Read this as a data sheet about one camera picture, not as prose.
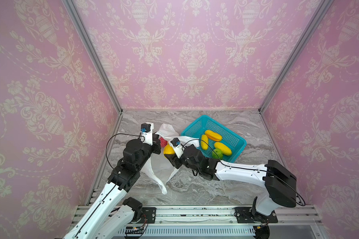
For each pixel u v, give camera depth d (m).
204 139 0.99
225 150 0.94
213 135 1.00
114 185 0.47
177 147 0.65
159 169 0.89
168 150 0.73
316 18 0.72
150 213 0.75
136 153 0.50
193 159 0.58
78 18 0.73
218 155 0.90
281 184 0.43
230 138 0.97
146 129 0.56
